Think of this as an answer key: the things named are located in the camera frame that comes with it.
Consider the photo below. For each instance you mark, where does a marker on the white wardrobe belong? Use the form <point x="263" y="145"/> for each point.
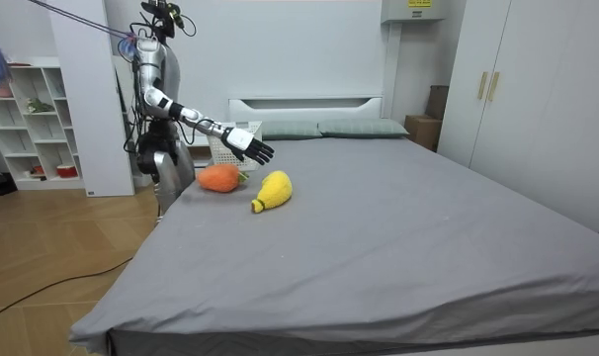
<point x="537" y="99"/>

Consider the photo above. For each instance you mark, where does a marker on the green pillow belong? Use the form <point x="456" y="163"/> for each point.
<point x="290" y="130"/>
<point x="361" y="127"/>

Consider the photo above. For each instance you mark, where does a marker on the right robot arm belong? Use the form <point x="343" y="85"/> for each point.
<point x="188" y="115"/>

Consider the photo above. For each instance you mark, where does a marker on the grey bed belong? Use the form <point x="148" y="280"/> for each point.
<point x="378" y="222"/>

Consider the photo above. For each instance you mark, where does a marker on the white plastic basket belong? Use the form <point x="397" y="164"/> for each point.
<point x="219" y="155"/>

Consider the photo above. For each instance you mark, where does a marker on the robot body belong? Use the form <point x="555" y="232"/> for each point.
<point x="157" y="62"/>

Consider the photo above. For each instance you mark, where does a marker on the robot legs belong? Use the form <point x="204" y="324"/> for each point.
<point x="169" y="173"/>

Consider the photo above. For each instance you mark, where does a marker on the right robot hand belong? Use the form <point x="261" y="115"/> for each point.
<point x="240" y="139"/>

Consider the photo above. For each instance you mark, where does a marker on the tall white cabinet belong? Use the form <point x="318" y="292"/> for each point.
<point x="94" y="109"/>

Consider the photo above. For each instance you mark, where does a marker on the green plant decoration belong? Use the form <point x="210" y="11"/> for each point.
<point x="38" y="106"/>

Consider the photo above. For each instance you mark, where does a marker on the yellow pear soft toy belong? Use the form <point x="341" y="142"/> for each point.
<point x="275" y="190"/>

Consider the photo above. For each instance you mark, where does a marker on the white open shelf unit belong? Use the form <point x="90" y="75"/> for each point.
<point x="20" y="138"/>

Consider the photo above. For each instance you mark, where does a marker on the pink pot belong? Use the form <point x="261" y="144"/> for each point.
<point x="2" y="90"/>

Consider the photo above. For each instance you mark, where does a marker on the brown cardboard box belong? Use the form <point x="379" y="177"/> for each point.
<point x="422" y="131"/>

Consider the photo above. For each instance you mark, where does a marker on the red bowl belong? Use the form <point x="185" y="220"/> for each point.
<point x="67" y="171"/>

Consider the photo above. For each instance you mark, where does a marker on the grey wall box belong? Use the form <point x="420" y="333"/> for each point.
<point x="410" y="11"/>

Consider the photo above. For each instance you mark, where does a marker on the orange carrot soft toy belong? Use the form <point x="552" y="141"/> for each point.
<point x="220" y="178"/>

